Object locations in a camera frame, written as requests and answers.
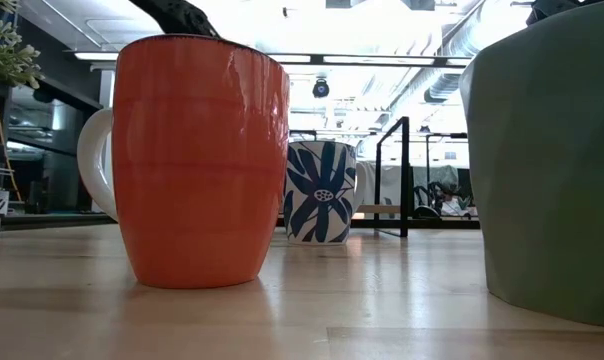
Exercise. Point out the white mug blue floral print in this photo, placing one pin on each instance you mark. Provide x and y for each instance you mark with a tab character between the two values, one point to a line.
322	195

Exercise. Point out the green faceted mug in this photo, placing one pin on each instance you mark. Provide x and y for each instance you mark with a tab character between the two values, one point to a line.
557	175

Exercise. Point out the black ceiling camera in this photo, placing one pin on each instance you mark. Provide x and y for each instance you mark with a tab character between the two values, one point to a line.
321	89

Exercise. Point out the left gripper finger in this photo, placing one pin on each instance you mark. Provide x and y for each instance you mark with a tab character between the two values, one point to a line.
177	17

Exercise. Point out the black ceiling light rail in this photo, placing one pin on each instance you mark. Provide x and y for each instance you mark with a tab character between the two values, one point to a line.
382	61

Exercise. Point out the black aluminium table frame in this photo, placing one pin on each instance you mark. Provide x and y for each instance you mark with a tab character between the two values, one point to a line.
432	223

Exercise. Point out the silver ventilation duct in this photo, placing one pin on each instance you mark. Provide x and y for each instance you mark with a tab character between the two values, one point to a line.
462	45

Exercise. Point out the black-framed wooden shelf rack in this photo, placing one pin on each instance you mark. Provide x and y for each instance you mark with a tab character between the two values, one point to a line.
405	175

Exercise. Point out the white covered table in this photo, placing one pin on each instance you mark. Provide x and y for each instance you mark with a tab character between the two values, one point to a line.
387	180

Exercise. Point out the small green potted plant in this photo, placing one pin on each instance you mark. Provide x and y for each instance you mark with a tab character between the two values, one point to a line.
2	55

